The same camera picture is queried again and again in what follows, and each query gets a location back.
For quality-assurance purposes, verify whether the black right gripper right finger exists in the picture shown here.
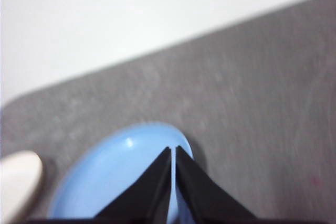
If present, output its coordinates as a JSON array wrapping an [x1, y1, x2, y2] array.
[[175, 145, 257, 219]]

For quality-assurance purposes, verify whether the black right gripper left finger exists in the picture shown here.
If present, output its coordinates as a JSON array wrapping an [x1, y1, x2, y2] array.
[[96, 147, 173, 219]]

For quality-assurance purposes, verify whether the blue plate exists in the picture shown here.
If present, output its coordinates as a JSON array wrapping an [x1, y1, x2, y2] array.
[[48, 121, 195, 224]]

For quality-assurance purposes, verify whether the white plate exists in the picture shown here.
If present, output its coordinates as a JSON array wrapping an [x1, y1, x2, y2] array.
[[0, 150, 44, 224]]

